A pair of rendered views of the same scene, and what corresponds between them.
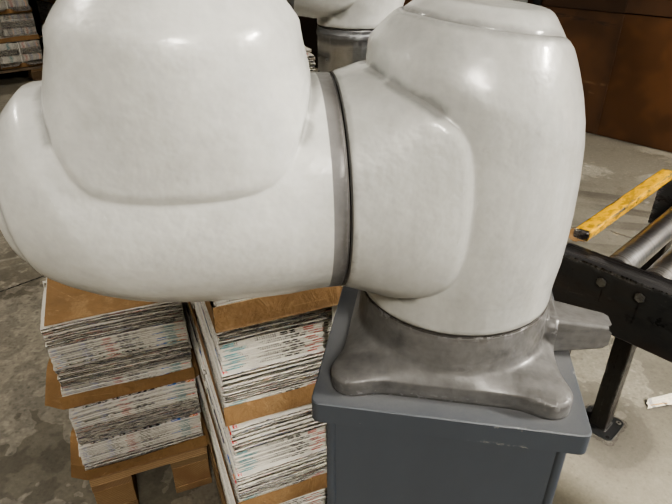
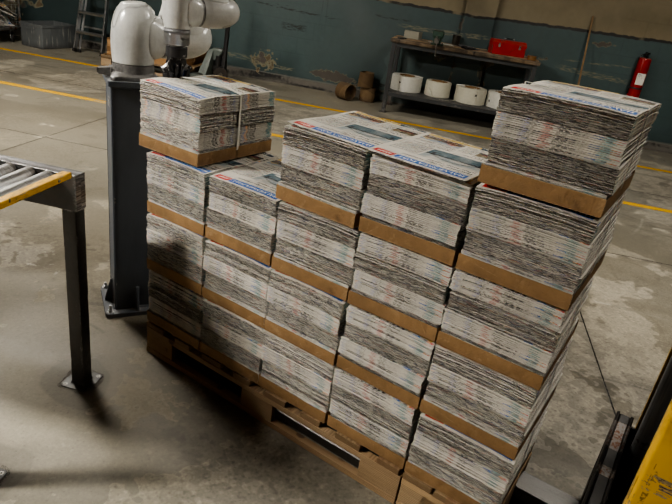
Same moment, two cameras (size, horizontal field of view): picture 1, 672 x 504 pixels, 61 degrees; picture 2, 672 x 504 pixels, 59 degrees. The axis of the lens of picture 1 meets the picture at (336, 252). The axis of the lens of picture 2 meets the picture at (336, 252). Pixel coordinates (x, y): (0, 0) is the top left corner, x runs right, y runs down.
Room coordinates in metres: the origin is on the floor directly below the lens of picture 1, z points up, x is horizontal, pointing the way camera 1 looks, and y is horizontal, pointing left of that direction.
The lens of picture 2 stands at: (2.77, -0.81, 1.45)
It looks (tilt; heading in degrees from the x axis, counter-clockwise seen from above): 25 degrees down; 142
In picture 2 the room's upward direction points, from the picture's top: 9 degrees clockwise
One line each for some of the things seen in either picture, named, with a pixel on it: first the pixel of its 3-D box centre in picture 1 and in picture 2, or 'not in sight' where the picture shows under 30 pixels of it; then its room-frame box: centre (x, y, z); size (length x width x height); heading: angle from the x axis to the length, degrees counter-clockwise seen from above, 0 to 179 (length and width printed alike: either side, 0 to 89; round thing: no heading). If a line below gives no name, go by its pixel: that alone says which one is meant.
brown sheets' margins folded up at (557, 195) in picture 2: not in sight; (510, 331); (1.94, 0.48, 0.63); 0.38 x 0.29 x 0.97; 112
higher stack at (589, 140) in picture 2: not in sight; (512, 326); (1.94, 0.49, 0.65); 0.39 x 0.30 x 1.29; 112
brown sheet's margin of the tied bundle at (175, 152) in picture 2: not in sight; (184, 146); (0.85, -0.06, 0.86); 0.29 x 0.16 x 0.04; 22
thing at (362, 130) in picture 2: not in sight; (362, 128); (1.40, 0.27, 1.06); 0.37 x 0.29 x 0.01; 111
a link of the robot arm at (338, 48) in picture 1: (357, 52); (176, 37); (0.66, -0.02, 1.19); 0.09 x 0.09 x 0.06
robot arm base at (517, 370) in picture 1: (473, 309); (127, 69); (0.40, -0.12, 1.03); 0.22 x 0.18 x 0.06; 81
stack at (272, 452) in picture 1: (256, 305); (299, 299); (1.27, 0.22, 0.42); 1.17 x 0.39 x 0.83; 22
